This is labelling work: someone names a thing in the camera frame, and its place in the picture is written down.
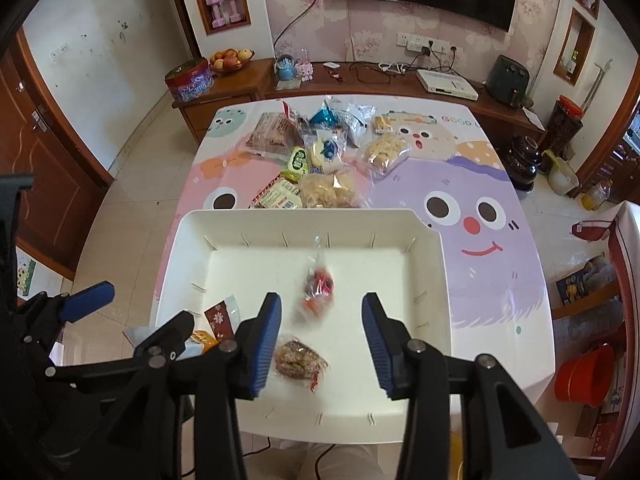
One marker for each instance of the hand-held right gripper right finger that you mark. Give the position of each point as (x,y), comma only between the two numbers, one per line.
(376,345)

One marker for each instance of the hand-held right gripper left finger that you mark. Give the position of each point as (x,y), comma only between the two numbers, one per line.
(264,340)

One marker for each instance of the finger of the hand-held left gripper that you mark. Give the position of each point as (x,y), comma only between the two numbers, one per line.
(92,300)
(167,332)

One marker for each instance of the orange snack packet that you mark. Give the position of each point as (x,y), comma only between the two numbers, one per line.
(202,340)

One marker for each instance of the clear packet of brown snack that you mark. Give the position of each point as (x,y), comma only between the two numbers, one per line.
(297,360)

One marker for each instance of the red packet with white pattern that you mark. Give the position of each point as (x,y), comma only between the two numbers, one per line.
(222,317)

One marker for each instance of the white plastic tray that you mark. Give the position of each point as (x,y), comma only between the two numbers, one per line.
(250,270)

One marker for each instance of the clear packet of red candy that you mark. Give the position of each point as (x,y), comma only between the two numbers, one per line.
(320,287)

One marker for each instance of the clear packet of yellow bars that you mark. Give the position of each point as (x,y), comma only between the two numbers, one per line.
(382,124)

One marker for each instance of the wooden door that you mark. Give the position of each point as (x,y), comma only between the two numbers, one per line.
(40,170)

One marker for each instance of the clear bag of crackers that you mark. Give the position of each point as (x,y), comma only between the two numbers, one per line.
(330,190)

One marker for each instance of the green snack packet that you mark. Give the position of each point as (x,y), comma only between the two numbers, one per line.
(298,160)

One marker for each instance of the clear bag of biscuits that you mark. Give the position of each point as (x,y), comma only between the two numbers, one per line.
(385,154)

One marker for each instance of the white packet with blue print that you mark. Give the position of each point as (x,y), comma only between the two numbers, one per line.
(327,152)

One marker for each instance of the blue printed box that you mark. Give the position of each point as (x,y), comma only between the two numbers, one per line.
(572,287)

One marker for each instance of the brown cake packet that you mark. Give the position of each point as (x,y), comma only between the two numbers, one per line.
(270,132)

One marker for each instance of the red bucket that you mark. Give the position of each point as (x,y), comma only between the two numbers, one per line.
(585,375)

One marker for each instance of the white printed snack bag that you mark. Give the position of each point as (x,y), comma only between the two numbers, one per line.
(357,121)

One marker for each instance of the blue triangular packet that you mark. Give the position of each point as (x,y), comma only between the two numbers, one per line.
(325,114)

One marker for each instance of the dark brown ceramic jar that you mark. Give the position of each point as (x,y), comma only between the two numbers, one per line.
(524,160)

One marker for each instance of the round printed tin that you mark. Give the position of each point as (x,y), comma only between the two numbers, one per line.
(190,81)

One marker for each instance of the dark red bag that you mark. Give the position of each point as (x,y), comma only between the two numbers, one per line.
(595,231)

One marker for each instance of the white jug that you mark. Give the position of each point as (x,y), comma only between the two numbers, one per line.
(561,175)

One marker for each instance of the wooden cabinet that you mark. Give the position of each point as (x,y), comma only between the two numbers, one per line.
(235,90)

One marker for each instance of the yellow oil bottle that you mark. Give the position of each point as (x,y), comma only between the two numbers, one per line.
(595,196)

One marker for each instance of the white set-top box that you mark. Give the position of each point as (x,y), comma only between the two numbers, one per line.
(446,85)

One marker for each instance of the blue snow globe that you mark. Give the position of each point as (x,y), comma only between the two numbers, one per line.
(286,67)

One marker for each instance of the pink ornament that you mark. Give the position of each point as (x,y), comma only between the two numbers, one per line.
(305,67)

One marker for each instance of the white paper sheet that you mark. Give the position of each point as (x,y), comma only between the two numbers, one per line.
(532,117)

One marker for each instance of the fruit bowl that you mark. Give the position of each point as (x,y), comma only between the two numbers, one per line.
(231,60)

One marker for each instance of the dark jar with red lid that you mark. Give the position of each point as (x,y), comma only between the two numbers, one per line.
(565,122)

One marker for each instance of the dark green air fryer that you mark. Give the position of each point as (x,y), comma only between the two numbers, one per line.
(508,80)

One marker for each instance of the white wall socket strip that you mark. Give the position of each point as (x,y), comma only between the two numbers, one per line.
(425,43)

